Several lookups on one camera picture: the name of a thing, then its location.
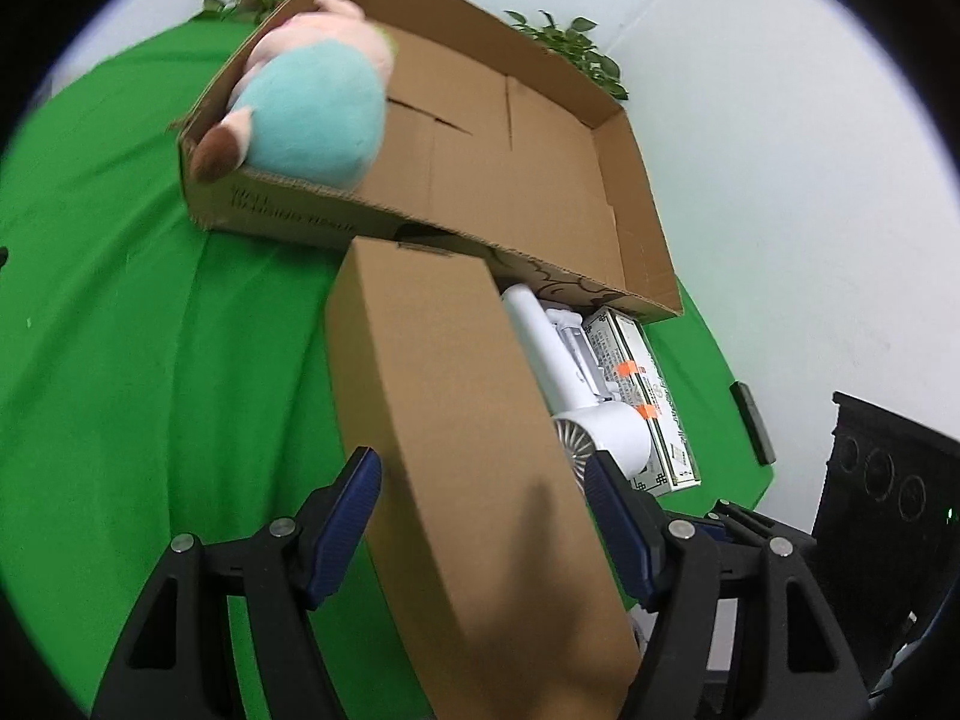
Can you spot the large cardboard box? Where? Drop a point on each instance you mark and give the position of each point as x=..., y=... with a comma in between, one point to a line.
x=525, y=165

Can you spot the white vacuum brush attachment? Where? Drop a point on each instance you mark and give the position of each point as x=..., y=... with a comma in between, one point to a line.
x=577, y=352

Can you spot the pink and teal plush toy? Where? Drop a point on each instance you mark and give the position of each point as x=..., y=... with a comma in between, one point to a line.
x=315, y=120

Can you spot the long narrow cardboard box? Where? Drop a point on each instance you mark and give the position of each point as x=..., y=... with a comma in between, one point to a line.
x=450, y=427

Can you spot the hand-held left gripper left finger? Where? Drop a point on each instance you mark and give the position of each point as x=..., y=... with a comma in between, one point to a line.
x=352, y=510

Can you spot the black remote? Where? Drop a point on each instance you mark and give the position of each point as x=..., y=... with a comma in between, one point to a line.
x=754, y=424

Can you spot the white handheld vacuum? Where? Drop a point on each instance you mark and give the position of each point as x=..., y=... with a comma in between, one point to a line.
x=607, y=435

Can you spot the rectangular box with orange tape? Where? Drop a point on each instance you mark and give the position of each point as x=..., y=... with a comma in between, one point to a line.
x=660, y=405

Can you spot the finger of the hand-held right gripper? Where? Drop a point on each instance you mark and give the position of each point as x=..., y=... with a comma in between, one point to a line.
x=742, y=519

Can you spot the small green potted plant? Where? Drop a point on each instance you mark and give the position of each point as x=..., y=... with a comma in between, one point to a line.
x=592, y=52

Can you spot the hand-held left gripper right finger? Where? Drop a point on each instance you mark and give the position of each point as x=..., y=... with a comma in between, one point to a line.
x=615, y=525

